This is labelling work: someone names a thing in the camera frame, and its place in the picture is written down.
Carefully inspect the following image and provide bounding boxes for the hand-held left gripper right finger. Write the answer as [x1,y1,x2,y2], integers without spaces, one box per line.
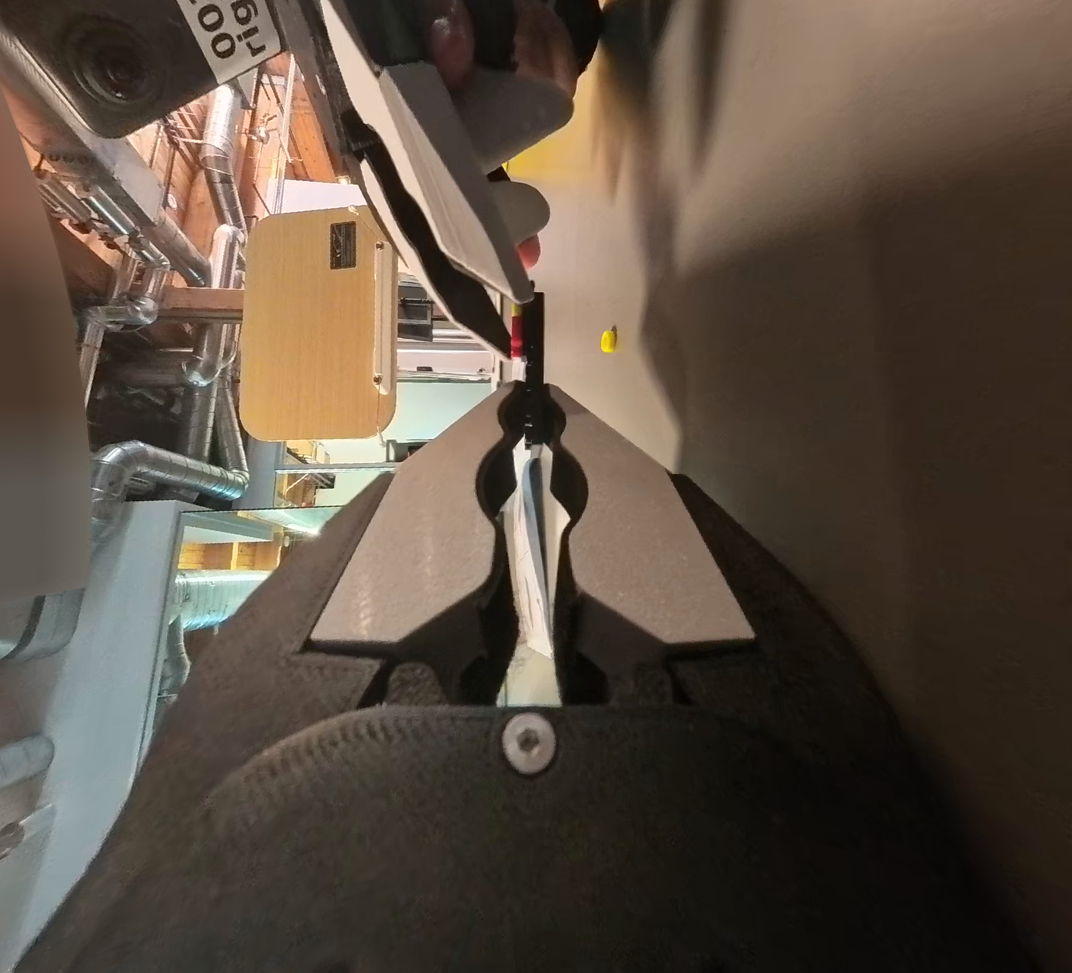
[543,387,759,695]

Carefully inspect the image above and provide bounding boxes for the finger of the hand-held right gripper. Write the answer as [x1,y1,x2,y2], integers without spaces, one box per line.
[317,0,539,306]
[339,110,514,358]

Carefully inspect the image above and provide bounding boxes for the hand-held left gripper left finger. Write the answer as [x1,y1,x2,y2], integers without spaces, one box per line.
[308,383,515,691]

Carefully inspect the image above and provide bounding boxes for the black lego plate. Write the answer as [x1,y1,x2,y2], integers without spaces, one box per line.
[508,291,547,442]

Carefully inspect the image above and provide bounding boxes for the lego instruction booklet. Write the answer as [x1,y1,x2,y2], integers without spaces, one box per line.
[499,443,561,660]

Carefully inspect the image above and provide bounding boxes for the light wooden table board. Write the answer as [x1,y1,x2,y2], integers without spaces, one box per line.
[238,206,400,442]

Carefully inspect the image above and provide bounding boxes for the silver metal pipes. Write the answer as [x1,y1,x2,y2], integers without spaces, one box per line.
[33,152,210,329]

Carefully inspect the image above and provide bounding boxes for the silver ventilation duct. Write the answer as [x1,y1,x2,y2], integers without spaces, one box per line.
[88,80,252,631]

